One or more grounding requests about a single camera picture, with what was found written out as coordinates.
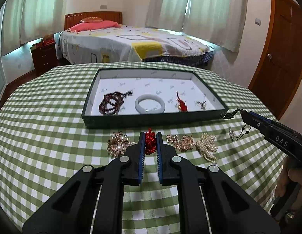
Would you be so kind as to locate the red knot tassel charm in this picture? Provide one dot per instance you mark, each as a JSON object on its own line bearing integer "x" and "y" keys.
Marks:
{"x": 150, "y": 142}

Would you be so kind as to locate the red box on nightstand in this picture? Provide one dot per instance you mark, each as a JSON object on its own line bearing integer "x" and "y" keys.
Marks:
{"x": 47, "y": 39}

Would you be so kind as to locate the pale green curtain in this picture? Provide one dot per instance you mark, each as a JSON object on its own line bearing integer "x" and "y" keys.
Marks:
{"x": 28, "y": 20}
{"x": 220, "y": 22}

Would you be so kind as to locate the red tassel gold charm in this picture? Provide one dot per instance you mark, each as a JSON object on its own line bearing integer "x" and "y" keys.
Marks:
{"x": 181, "y": 104}

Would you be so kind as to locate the pale jade bangle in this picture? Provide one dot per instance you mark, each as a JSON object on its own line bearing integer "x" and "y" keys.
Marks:
{"x": 149, "y": 104}

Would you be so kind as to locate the rose gold crystal brooch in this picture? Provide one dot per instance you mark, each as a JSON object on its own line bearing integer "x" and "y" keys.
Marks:
{"x": 183, "y": 144}

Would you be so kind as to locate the orange patterned cushion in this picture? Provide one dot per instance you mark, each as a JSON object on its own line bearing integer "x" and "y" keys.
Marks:
{"x": 91, "y": 20}

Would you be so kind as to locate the dark green jewelry tray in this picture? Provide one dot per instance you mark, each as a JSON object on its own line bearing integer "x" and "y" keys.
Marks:
{"x": 127, "y": 98}

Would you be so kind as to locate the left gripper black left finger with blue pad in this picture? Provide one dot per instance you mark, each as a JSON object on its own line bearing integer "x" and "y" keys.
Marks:
{"x": 91, "y": 201}

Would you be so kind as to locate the white wall switch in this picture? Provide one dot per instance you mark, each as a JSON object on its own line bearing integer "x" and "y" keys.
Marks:
{"x": 257, "y": 21}

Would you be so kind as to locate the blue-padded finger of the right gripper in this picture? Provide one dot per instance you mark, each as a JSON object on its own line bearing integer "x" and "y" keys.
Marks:
{"x": 255, "y": 120}

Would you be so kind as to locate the dark wooden nightstand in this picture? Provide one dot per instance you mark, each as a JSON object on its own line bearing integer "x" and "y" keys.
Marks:
{"x": 44, "y": 58}

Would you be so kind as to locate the green checkered tablecloth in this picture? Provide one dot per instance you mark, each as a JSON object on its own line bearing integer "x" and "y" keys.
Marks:
{"x": 44, "y": 142}

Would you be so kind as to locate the wooden headboard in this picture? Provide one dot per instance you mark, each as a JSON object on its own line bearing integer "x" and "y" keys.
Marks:
{"x": 71, "y": 20}

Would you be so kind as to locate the pink pillow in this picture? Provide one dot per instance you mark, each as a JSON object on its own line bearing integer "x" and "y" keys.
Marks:
{"x": 89, "y": 26}

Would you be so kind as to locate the left pale green curtain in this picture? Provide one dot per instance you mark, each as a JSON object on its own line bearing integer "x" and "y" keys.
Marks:
{"x": 28, "y": 20}

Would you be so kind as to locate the gold pearl flower brooch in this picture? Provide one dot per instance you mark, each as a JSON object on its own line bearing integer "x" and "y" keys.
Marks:
{"x": 118, "y": 144}

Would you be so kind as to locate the bed with patterned sheet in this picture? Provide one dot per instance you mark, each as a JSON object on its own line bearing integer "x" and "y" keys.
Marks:
{"x": 133, "y": 44}

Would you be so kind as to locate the small silver brooch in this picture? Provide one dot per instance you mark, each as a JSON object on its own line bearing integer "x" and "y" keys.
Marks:
{"x": 202, "y": 104}

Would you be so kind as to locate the brown wooden door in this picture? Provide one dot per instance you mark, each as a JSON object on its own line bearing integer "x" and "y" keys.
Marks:
{"x": 279, "y": 71}

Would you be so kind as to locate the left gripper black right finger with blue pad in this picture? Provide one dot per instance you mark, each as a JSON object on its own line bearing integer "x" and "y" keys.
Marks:
{"x": 209, "y": 200}

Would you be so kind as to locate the right pale green curtain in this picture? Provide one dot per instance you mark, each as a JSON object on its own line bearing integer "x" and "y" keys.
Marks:
{"x": 220, "y": 22}

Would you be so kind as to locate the person's right hand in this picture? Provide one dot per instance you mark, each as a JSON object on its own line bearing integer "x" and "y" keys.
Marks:
{"x": 289, "y": 173}

